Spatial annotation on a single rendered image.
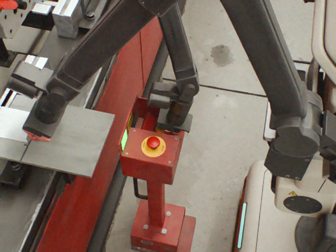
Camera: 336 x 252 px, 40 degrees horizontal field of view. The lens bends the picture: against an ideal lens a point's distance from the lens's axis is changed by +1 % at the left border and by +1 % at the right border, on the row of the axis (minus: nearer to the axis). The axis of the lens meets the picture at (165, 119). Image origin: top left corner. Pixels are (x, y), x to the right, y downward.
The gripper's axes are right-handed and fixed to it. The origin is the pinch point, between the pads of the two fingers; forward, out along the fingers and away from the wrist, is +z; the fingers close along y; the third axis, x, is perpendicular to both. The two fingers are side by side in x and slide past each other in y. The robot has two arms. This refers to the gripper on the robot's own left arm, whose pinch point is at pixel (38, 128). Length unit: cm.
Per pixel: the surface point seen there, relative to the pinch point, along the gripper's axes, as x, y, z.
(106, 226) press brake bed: 46, -15, 85
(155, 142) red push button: 31.2, -15.4, 6.8
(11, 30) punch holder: -14.9, -13.1, -12.6
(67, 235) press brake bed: 22.9, 9.4, 37.5
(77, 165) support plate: 11.5, 6.7, -4.7
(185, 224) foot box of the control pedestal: 76, -26, 73
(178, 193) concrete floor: 71, -40, 77
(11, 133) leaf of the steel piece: -5.0, 2.1, 3.7
